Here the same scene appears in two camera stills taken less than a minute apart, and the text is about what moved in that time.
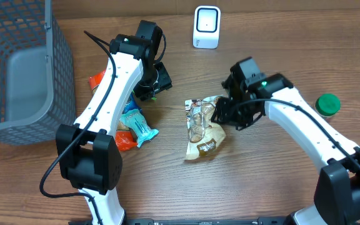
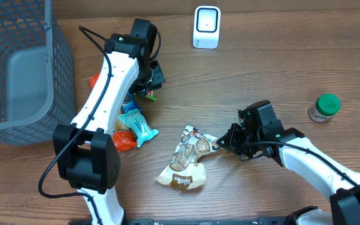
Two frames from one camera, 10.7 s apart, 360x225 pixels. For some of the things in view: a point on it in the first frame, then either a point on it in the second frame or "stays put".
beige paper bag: (204, 135) -> (185, 172)
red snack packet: (124, 139) stays put
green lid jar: (327, 104) stays put
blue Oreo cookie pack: (132, 104) stays put
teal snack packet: (135, 120) stays put
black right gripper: (223, 116) -> (228, 140)
